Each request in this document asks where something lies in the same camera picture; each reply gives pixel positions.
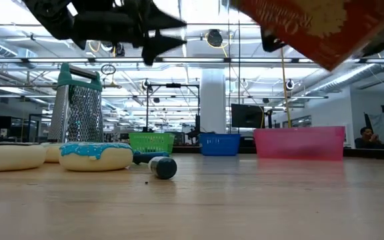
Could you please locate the white pillar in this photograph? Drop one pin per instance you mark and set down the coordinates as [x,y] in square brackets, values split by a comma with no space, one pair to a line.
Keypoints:
[213,100]

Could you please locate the black monitor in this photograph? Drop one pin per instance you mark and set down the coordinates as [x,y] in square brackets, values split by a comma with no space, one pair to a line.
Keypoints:
[247,116]

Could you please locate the teal metal box grater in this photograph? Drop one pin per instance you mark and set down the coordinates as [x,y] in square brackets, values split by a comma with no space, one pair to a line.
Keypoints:
[78,110]

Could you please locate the pink translucent plastic bin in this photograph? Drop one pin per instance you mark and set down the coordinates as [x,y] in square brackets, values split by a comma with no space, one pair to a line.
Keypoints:
[298,143]

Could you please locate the silver ventilation duct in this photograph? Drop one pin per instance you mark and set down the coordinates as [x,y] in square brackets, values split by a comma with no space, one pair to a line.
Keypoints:
[345,78]

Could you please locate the person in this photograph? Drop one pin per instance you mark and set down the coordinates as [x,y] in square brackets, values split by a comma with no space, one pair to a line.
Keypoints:
[365,136]

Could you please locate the blue iced toy donut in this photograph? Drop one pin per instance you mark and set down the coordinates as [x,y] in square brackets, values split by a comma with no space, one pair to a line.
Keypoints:
[95,158]

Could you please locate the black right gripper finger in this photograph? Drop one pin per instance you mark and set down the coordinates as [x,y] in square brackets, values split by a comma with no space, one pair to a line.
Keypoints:
[268,43]

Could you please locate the blue plastic basket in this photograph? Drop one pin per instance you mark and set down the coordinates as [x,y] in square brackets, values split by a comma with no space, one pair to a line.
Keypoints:
[219,144]

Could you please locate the black rig stand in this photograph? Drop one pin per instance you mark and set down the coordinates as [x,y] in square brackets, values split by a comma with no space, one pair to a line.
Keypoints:
[147,106]

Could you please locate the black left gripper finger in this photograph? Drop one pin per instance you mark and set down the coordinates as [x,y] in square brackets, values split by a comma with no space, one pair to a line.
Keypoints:
[160,20]
[160,45]

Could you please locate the tape roll with dark centre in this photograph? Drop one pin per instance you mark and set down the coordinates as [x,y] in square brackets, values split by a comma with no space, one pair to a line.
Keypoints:
[8,158]

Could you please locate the green plastic basket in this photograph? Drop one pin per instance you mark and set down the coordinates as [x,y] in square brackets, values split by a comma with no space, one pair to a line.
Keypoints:
[152,143]

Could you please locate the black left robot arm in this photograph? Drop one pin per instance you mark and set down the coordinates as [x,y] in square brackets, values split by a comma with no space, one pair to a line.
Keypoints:
[45,13]

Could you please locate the small dark capped bottle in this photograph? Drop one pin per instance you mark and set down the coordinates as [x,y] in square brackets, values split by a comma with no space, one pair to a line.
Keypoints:
[163,167]

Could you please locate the black aluminium table frame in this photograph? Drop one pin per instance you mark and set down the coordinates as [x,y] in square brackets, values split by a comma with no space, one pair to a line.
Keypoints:
[372,153]

